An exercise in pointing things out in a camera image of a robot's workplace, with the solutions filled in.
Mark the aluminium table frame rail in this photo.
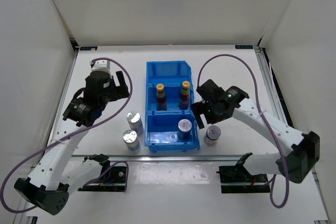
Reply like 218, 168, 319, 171
256, 47, 301, 162

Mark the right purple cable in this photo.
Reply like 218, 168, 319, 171
197, 54, 290, 208

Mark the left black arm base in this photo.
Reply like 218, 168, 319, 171
78, 161, 129, 193

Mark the sauce bottle yellow cap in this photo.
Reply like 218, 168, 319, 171
156, 83, 167, 111
179, 81, 190, 110

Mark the silver can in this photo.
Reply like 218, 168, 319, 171
123, 130, 141, 153
127, 111, 144, 135

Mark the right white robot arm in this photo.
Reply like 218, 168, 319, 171
191, 79, 320, 184

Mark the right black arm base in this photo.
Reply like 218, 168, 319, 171
217, 166, 270, 194

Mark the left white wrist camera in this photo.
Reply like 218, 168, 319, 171
90, 60, 111, 78

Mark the silver can rear left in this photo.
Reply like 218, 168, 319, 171
127, 111, 144, 135

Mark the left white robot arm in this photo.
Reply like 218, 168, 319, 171
14, 70, 133, 216

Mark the blue plastic divided bin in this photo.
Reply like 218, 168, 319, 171
144, 61, 200, 153

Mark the silver can front left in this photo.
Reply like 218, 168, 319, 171
123, 130, 141, 153

